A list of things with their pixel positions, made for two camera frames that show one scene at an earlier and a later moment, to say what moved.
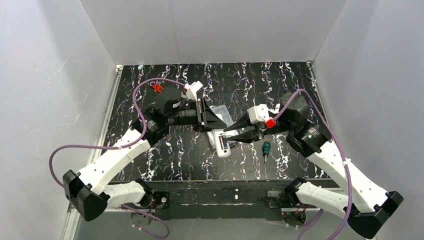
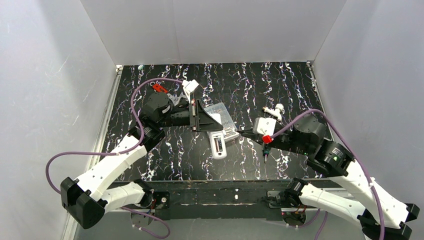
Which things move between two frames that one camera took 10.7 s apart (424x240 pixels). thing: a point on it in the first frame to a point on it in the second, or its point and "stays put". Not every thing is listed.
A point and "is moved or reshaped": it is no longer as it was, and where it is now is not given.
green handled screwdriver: (266, 148) stays put
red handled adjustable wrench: (158, 88) stays put
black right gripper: (259, 129) to (257, 136)
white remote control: (223, 148) is moved or reshaped
